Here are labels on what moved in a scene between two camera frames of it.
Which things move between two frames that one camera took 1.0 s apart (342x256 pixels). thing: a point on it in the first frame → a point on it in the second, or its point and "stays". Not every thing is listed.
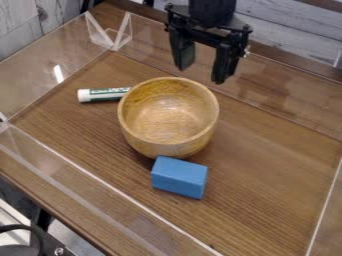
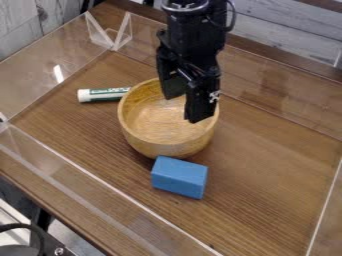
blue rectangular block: [180, 177] stays
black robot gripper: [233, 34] → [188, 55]
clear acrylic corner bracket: [109, 37] stays
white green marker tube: [102, 94] stays
